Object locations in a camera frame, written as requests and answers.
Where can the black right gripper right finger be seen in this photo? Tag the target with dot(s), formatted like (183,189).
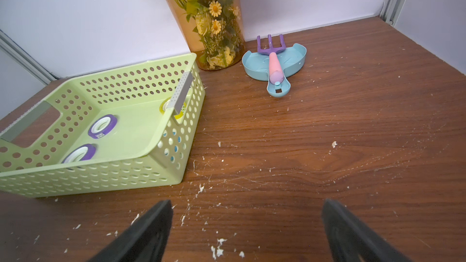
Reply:
(351,240)

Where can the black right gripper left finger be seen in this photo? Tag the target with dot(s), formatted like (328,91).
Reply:
(144,241)

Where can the purple tape roll front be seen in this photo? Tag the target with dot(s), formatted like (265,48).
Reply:
(82,153)

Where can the purple tape roll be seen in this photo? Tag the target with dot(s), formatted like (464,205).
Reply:
(82,153)
(103,126)

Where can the light green perforated storage basket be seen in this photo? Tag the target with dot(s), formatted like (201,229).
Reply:
(125,128)

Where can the yellow tape roll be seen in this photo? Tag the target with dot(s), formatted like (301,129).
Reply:
(164,105)

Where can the purple pink toy rake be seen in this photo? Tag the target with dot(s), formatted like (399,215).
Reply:
(276,74)

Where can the light blue toy dustpan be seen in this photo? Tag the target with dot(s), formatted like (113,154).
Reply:
(291,60)

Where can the amber vase with artificial plants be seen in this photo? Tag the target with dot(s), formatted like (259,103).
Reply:
(213,30)

